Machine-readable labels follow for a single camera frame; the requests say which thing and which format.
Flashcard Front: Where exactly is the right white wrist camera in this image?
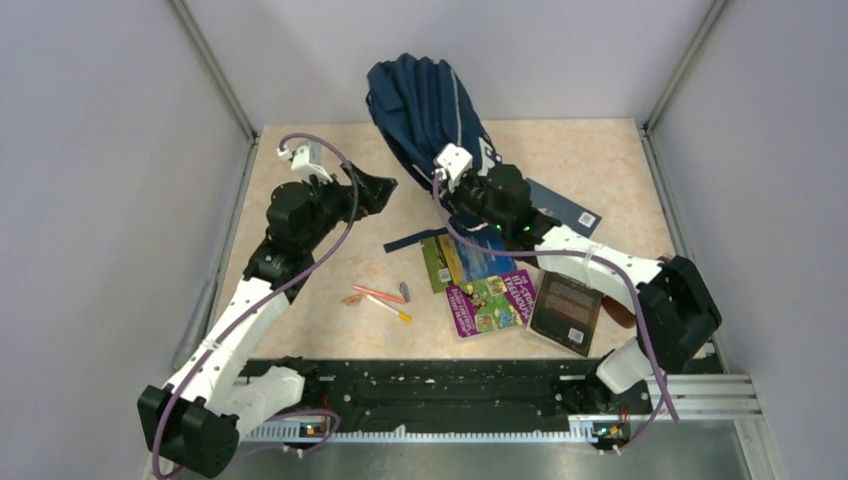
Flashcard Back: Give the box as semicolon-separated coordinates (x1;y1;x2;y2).
435;143;474;191

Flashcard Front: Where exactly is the blue green landscape book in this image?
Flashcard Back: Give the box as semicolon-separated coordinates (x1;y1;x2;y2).
419;231;516;293

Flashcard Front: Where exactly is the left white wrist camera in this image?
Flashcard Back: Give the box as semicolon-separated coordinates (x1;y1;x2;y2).
277;141;334;185

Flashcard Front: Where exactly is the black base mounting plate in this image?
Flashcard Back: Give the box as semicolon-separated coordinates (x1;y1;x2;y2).
239;357;653;434

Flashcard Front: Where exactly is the grey eraser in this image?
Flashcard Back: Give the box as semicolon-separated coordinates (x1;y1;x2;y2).
398;282;411;303

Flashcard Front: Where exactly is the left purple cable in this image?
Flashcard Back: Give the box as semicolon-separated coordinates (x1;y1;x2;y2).
150;132;360;480

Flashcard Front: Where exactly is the aluminium frame rail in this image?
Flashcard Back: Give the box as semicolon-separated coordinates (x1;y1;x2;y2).
142;374;790;480

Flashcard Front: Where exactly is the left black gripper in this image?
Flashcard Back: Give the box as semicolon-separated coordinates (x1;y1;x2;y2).
300;160;396;251

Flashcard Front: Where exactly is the dark blue hardcover book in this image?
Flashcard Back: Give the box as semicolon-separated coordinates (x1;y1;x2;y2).
527;179;603;238

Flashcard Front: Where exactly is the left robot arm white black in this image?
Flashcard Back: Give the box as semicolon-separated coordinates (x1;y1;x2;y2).
137;164;397;479

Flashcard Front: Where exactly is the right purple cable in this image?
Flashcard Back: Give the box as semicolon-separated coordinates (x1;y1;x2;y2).
431;175;680;455

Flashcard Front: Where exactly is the navy blue backpack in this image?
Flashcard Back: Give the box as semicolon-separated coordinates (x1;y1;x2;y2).
365;52;498;254

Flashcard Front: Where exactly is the purple treehouse book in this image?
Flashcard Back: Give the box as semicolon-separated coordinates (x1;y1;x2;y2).
445;270;536;339

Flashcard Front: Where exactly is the purple cable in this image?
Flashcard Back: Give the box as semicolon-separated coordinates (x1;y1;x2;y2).
150;132;360;480
431;175;680;455

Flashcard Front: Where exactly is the black paperback book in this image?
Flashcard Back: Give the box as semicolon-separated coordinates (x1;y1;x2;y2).
526;271;603;357

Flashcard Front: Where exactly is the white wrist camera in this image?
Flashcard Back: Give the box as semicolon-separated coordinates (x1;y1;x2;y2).
435;143;474;191
277;141;334;185

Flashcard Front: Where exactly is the brown leather case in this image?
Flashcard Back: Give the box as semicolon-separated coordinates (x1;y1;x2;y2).
601;254;673;328

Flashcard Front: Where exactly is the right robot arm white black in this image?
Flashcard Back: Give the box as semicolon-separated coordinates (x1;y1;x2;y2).
433;164;722;412

